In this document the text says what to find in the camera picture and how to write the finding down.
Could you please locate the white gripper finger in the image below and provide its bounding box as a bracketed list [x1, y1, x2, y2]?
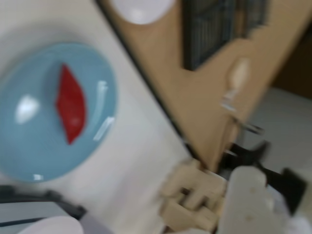
[216, 166, 296, 234]

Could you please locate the red tuna sushi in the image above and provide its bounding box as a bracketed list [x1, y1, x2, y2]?
[54, 63, 88, 145]

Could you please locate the blue round dish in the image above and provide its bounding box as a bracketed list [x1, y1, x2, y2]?
[0, 43, 118, 183]

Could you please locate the black table clamp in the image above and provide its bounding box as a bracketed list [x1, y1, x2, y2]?
[222, 140, 307, 215]

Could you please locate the beige wooden clamp block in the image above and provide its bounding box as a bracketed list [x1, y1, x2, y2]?
[157, 157, 229, 232]

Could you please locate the silver metal clip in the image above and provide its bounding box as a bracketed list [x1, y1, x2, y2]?
[220, 88, 266, 135]

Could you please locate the brown cardboard board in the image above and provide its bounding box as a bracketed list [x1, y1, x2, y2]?
[97, 0, 312, 172]

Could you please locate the dark blue grid crate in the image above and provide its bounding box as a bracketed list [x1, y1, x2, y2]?
[182, 0, 268, 72]

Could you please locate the white round object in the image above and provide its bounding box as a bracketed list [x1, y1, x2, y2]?
[110, 0, 176, 25]

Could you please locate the gray circular toy rail track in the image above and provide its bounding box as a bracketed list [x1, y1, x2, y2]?
[0, 184, 88, 220]

